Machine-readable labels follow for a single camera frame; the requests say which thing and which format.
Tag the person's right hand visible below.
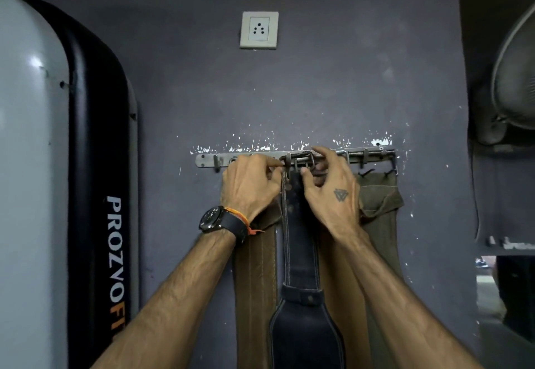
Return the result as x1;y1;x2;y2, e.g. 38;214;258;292
300;146;369;243

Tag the person's left hand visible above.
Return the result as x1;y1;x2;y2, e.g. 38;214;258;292
220;154;286;224

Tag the black leather weightlifting belt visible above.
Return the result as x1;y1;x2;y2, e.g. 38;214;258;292
268;152;347;369

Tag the person's left forearm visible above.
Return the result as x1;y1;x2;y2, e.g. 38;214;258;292
92;229;237;369

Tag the person's right forearm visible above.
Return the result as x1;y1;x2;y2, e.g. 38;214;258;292
334;231;485;369

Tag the orange thread wristband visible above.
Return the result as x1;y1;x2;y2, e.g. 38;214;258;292
223;207;265;236

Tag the black wrist watch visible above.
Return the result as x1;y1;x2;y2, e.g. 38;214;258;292
198;205;250;245

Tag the olive green fabric belt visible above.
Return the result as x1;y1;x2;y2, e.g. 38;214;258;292
355;171;405;369

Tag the brown leather weightlifting belt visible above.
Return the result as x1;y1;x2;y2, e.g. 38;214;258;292
232;201;283;369
317;229;373;369

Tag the black lettered machine cover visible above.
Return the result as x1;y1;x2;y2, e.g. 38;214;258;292
19;0;140;369

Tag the grey gym machine cover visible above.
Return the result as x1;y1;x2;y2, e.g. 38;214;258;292
0;0;70;369

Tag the metal wall hook rail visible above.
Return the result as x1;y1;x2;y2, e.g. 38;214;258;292
195;146;398;175

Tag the white wall power socket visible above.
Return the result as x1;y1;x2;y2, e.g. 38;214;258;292
239;11;280;50

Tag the thin black cable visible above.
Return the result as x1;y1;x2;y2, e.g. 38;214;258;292
471;147;482;241

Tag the wall fan with wire guard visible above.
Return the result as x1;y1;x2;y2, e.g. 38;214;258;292
468;3;535;146

